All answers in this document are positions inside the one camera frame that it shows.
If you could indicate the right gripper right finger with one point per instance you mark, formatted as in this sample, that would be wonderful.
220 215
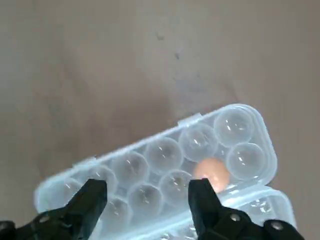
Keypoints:
210 220

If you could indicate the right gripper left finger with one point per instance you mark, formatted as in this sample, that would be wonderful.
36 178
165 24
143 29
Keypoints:
80 215

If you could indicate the brown egg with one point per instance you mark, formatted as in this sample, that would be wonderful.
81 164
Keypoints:
212 170

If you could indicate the transparent twelve-slot egg tray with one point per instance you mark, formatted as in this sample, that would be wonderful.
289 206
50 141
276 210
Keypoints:
160 155

